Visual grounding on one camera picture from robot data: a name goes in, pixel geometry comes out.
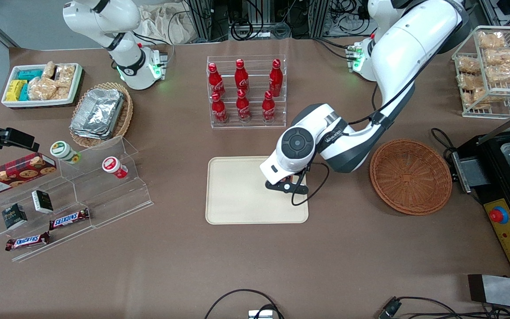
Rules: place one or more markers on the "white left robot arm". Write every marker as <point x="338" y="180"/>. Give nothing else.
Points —
<point x="410" y="48"/>

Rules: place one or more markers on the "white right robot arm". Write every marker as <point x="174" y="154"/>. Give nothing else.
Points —
<point x="104" y="17"/>

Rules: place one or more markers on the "oval light wicker basket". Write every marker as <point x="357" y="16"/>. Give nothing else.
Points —
<point x="124" y="119"/>

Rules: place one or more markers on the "cream plastic tray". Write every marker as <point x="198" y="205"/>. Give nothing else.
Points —
<point x="237" y="195"/>

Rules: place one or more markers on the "round brown wicker basket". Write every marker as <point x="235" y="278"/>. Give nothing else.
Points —
<point x="410" y="177"/>

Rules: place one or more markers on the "red Walkers cookie box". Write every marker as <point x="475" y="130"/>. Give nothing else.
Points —
<point x="16" y="175"/>

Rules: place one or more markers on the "white rectangular bin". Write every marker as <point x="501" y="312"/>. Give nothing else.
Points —
<point x="38" y="103"/>

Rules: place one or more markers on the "yellow snack pack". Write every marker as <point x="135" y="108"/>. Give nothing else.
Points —
<point x="15" y="90"/>

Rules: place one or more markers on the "teal snack pack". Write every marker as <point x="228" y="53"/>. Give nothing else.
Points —
<point x="24" y="92"/>
<point x="30" y="74"/>

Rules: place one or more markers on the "green lid yogurt cup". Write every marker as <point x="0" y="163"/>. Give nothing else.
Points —
<point x="62" y="150"/>

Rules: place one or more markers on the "rice cracker bag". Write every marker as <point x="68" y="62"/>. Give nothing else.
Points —
<point x="66" y="75"/>
<point x="49" y="70"/>
<point x="42" y="88"/>
<point x="62" y="92"/>

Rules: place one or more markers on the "black box white label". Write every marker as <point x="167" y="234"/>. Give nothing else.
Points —
<point x="42" y="201"/>

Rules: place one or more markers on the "black box gold print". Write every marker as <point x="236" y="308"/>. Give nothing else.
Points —
<point x="14" y="216"/>

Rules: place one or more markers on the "foil container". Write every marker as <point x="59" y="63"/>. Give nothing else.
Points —
<point x="98" y="110"/>

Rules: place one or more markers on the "Snickers bar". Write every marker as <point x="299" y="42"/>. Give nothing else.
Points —
<point x="69" y="219"/>
<point x="27" y="241"/>

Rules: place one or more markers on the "red lid yogurt cup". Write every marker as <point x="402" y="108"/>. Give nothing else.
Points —
<point x="112" y="165"/>

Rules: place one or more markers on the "clear acrylic step display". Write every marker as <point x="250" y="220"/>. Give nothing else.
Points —
<point x="117" y="195"/>

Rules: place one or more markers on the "beige cloth bag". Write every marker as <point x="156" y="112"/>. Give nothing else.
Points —
<point x="166" y="24"/>

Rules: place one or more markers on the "red Coca-Cola bottle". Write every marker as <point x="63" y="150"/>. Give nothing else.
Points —
<point x="243" y="108"/>
<point x="219" y="110"/>
<point x="241" y="77"/>
<point x="276" y="79"/>
<point x="216" y="82"/>
<point x="268" y="108"/>

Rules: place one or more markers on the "clear acrylic bottle rack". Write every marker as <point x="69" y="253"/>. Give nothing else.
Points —
<point x="246" y="125"/>

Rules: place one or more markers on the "silver metal connector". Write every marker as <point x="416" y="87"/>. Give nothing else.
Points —
<point x="259" y="315"/>

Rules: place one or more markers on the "clear bag of crackers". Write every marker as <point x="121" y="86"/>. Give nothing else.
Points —
<point x="503" y="74"/>
<point x="503" y="56"/>
<point x="492" y="40"/>
<point x="468" y="65"/>
<point x="481" y="97"/>
<point x="469" y="82"/>

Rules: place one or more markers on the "red emergency stop button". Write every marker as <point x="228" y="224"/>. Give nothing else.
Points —
<point x="498" y="215"/>

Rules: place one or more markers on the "black sealing machine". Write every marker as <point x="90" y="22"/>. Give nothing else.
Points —
<point x="503" y="248"/>

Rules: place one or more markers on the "grey panel black end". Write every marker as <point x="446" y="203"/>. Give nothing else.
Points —
<point x="507" y="292"/>

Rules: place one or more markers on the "aluminium frame post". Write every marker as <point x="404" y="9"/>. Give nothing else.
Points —
<point x="494" y="11"/>
<point x="319" y="17"/>
<point x="202" y="22"/>

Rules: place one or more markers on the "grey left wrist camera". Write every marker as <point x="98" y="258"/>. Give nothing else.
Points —
<point x="281" y="187"/>

